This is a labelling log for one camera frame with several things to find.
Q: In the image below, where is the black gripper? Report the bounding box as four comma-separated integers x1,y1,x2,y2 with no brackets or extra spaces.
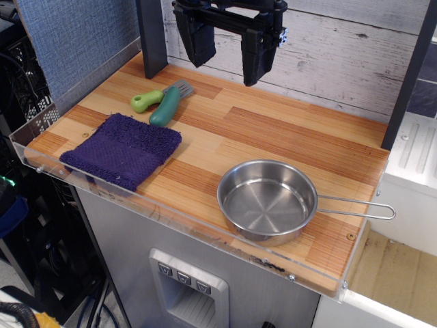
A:
172,1,287,86

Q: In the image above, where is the dark vertical post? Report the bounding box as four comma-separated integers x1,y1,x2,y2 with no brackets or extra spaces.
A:
381,0,436,151
135,0,168,79

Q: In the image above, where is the white toy sink unit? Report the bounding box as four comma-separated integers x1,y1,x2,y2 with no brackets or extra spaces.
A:
313,113,436,327

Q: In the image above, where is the green handled grey spatula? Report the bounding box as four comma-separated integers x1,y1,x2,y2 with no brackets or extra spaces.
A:
130,79,194,113

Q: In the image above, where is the silver toy fridge cabinet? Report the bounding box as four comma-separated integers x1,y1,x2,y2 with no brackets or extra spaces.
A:
79,190,320,327

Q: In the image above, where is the black plastic crate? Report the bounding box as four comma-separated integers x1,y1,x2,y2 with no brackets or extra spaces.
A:
1,33,53,129

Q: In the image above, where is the dark vertical post left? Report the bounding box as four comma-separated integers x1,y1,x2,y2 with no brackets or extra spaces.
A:
135,0,168,79

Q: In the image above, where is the dark vertical post right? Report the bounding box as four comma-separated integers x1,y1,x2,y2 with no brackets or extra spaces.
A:
381,0,436,151

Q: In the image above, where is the purple towel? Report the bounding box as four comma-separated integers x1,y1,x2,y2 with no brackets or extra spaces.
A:
60,113,182,191

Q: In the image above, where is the dark green toy cucumber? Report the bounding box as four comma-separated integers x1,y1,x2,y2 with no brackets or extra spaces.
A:
149,87,181,127

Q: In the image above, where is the clear acrylic table guard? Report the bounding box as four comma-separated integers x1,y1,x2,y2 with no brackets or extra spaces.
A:
12,54,389,298

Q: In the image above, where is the small steel pot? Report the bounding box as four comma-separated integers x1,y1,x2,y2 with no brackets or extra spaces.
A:
216,159,397,247

